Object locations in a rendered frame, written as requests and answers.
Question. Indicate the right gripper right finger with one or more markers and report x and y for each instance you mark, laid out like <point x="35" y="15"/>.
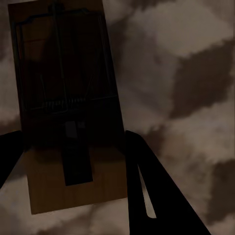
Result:
<point x="175" y="216"/>

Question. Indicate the mousetrap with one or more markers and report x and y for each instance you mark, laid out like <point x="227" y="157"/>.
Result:
<point x="73" y="134"/>

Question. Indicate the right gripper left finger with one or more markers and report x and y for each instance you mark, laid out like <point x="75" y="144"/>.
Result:
<point x="11" y="148"/>

